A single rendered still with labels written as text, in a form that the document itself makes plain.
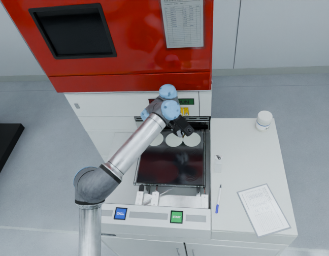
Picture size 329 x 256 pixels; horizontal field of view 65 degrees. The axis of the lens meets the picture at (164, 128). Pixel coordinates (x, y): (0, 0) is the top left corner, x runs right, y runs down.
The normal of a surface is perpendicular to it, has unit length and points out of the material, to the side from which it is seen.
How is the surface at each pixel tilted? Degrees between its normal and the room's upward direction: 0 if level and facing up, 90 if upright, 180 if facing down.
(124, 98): 90
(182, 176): 0
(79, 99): 90
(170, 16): 90
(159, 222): 0
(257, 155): 0
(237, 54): 90
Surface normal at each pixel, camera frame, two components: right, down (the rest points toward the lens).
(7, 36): -0.10, 0.79
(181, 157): -0.12, -0.61
